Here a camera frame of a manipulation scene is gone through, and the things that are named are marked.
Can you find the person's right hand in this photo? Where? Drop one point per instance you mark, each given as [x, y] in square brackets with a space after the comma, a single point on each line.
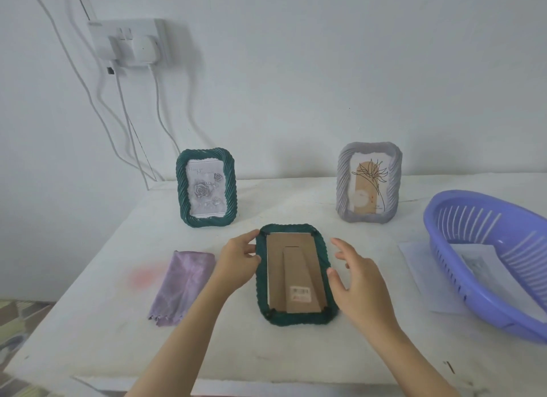
[363, 290]

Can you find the person's left hand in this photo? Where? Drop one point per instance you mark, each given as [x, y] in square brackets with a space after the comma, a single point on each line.
[233, 266]

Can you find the person's right thumb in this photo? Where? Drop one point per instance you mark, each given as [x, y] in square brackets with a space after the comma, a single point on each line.
[334, 278]

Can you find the person's left thumb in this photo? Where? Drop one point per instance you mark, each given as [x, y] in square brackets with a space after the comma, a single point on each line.
[254, 259]

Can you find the green frame with cardboard back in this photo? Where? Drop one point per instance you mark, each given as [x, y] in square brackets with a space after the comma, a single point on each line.
[295, 273]

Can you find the person's left forearm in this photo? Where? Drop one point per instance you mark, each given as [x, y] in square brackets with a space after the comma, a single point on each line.
[188, 337]

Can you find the person's right forearm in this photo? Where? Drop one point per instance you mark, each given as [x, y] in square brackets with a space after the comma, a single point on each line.
[401, 362]

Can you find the purple cleaning cloth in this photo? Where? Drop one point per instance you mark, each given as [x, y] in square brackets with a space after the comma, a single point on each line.
[181, 285]

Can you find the plain white paper sheet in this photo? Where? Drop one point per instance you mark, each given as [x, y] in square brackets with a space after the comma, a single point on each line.
[421, 277]

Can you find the purple plastic basket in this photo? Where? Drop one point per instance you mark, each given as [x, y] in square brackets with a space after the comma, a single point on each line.
[491, 234]

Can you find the white rounded plug adapter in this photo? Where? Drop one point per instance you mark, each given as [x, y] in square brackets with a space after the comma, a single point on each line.
[145, 50]

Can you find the white square plug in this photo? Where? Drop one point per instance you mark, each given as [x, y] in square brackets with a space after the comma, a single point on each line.
[120, 48]

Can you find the green frame with rose picture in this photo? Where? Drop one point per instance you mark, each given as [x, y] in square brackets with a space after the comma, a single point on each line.
[206, 187]

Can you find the grey frame with plant picture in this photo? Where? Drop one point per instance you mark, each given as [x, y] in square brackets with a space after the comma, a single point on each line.
[369, 183]

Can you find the white wall socket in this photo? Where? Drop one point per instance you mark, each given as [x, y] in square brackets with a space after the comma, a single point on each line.
[102, 42]

